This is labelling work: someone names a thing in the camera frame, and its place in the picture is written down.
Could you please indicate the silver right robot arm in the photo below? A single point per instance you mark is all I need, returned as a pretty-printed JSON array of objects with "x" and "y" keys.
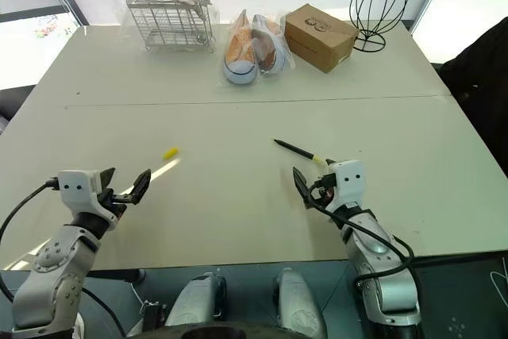
[{"x": 373, "y": 247}]

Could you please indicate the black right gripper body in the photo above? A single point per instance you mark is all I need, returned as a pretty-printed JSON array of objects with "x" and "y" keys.
[{"x": 323, "y": 192}]

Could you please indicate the silver robot leg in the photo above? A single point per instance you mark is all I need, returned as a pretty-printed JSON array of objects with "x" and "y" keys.
[
  {"x": 196, "y": 299},
  {"x": 295, "y": 299}
]

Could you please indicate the silver right robot leg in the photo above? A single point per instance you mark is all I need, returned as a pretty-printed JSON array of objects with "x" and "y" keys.
[{"x": 295, "y": 299}]

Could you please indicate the clear plastic bag around rack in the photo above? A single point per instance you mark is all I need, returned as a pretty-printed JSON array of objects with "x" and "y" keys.
[{"x": 133, "y": 43}]

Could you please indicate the white canvas shoe orange lining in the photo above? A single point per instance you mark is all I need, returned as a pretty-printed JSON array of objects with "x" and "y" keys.
[
  {"x": 238, "y": 65},
  {"x": 274, "y": 57}
]

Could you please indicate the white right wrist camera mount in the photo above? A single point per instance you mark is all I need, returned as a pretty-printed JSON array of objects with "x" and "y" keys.
[{"x": 349, "y": 180}]

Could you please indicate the brown cardboard box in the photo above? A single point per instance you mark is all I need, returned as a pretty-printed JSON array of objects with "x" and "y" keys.
[{"x": 317, "y": 43}]

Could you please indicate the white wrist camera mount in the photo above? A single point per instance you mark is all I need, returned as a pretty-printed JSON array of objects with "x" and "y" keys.
[
  {"x": 75, "y": 188},
  {"x": 349, "y": 180}
]

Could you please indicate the black pen with yellow end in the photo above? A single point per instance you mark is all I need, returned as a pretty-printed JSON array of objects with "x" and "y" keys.
[{"x": 295, "y": 148}]

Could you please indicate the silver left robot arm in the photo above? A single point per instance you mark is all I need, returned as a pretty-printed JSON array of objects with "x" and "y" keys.
[{"x": 59, "y": 251}]

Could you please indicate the small black device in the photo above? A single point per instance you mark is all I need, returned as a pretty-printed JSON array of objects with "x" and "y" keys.
[{"x": 154, "y": 317}]

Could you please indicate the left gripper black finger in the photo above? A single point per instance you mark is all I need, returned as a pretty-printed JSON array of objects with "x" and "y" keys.
[
  {"x": 142, "y": 185},
  {"x": 107, "y": 178}
]

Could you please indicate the black table frame bar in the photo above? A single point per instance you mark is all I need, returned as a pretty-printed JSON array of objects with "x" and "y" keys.
[{"x": 119, "y": 274}]

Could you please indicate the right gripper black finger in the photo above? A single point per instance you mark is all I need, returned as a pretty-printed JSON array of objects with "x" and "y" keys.
[
  {"x": 329, "y": 162},
  {"x": 302, "y": 186}
]

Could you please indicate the silver left robot leg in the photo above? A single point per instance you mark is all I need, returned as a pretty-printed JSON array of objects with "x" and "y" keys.
[{"x": 196, "y": 299}]

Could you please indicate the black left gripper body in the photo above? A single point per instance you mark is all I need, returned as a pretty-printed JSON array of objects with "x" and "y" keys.
[{"x": 113, "y": 202}]

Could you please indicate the black bulky object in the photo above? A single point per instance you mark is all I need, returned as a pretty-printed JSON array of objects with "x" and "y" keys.
[{"x": 484, "y": 69}]

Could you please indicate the yellow pen cap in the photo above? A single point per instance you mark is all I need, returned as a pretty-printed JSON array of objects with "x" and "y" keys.
[{"x": 170, "y": 153}]

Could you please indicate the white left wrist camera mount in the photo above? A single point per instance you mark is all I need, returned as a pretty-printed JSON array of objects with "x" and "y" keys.
[{"x": 75, "y": 188}]

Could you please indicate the dark round robot torso rim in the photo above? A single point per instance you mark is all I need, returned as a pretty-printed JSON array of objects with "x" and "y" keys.
[{"x": 230, "y": 333}]

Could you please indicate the dark chalk-marked board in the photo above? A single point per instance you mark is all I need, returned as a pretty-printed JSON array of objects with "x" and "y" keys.
[{"x": 464, "y": 295}]

